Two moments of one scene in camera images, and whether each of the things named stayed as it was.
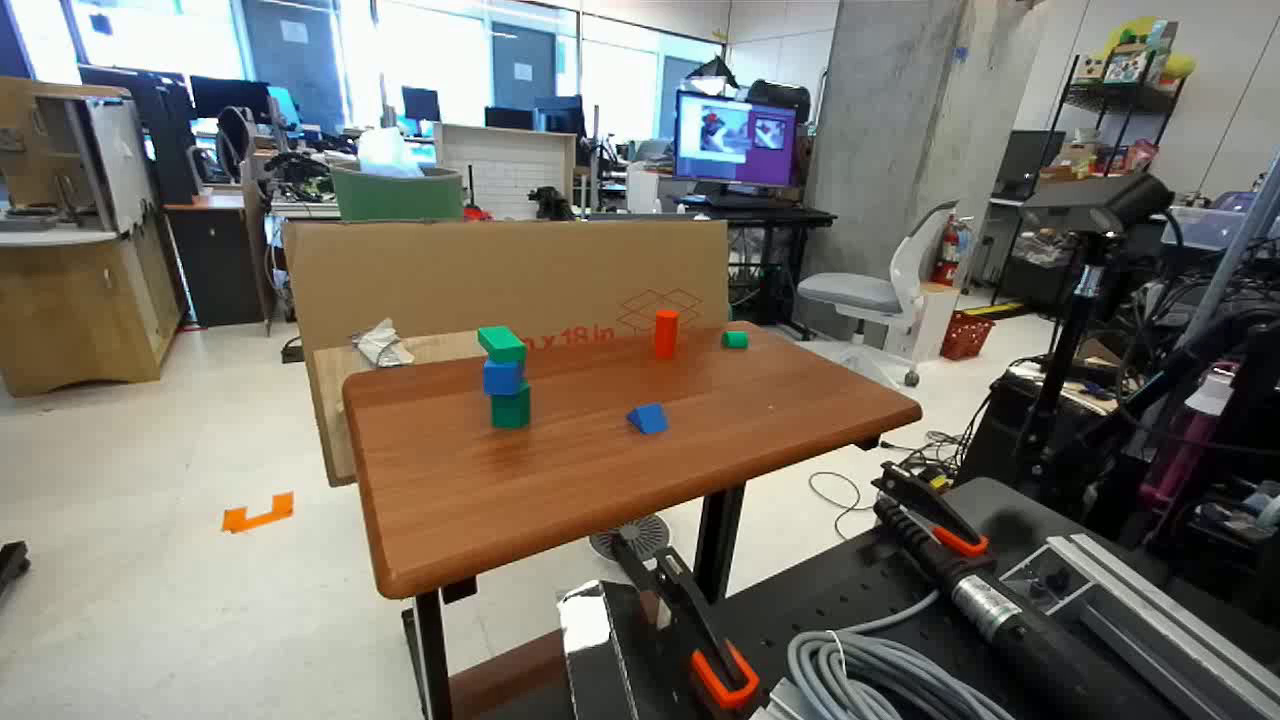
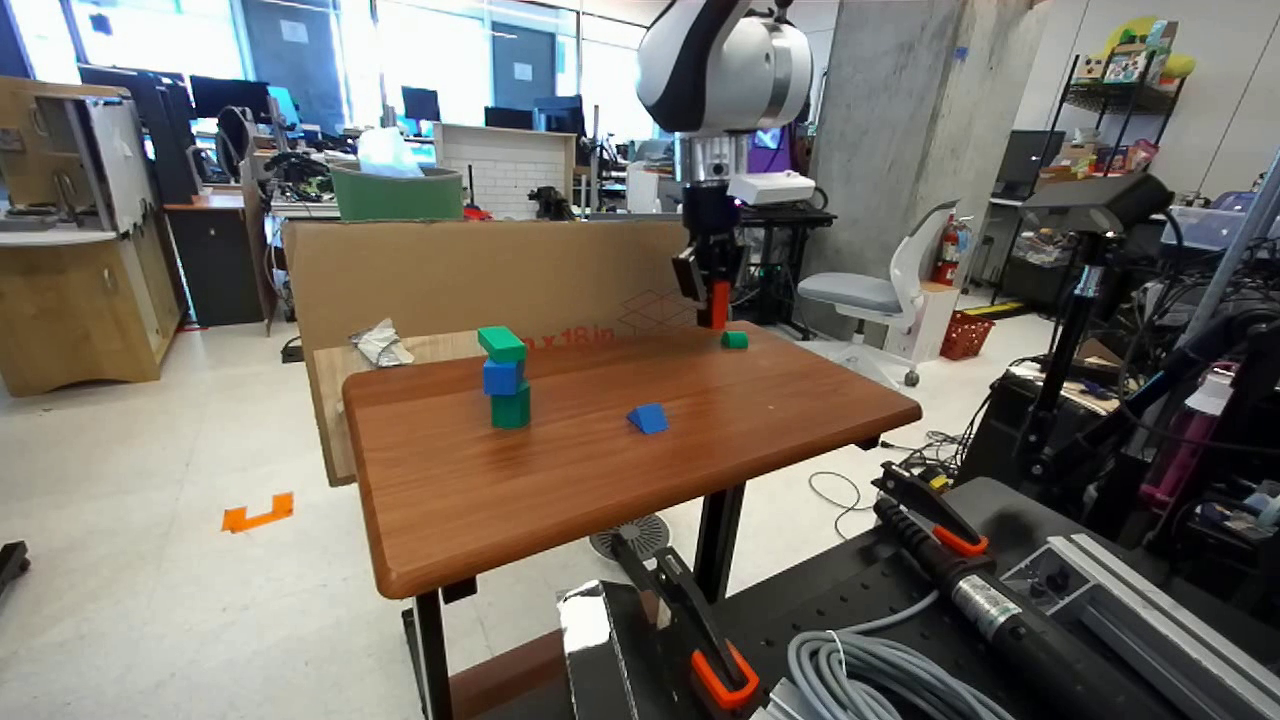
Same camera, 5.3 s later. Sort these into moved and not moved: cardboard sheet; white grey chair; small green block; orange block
Moved: orange block
Not moved: cardboard sheet; white grey chair; small green block
